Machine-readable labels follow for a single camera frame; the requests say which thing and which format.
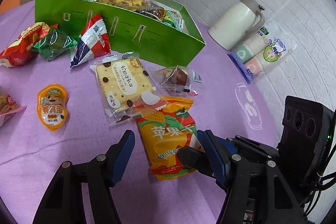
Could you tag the brown date clear pack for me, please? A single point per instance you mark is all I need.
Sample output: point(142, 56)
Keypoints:
point(179, 81)

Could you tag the red white blue pack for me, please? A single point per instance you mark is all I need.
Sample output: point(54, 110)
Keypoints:
point(93, 42)

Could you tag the paper cups pack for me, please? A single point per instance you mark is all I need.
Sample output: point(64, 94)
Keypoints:
point(262, 51)

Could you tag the green cardboard box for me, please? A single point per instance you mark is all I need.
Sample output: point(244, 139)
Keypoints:
point(128, 30)

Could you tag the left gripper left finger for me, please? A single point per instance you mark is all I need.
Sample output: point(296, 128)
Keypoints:
point(62, 201)

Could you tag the white thermos jug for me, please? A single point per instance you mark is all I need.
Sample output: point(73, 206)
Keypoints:
point(242, 19)

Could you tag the orange dried apple bag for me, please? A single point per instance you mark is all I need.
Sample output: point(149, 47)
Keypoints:
point(164, 133)

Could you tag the purple tablecloth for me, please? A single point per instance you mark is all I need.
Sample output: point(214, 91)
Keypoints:
point(31, 154)

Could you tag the green blue snack pack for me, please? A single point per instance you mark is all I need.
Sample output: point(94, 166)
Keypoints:
point(173, 19)

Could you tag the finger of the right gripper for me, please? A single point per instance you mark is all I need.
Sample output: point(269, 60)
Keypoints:
point(252, 149)
point(195, 159)

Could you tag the orange quail egg pack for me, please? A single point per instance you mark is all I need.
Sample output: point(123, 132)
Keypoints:
point(51, 106)

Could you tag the red snack bag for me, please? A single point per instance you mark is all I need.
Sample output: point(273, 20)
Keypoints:
point(20, 51)

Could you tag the dark green snack pack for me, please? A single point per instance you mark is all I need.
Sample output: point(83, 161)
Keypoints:
point(54, 44)

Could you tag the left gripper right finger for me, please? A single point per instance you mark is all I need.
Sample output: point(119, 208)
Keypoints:
point(256, 191)

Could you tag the cracker clear pack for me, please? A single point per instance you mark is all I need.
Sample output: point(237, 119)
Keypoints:
point(126, 89)

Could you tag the pink snack pack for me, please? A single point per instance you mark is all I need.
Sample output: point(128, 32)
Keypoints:
point(9, 106)

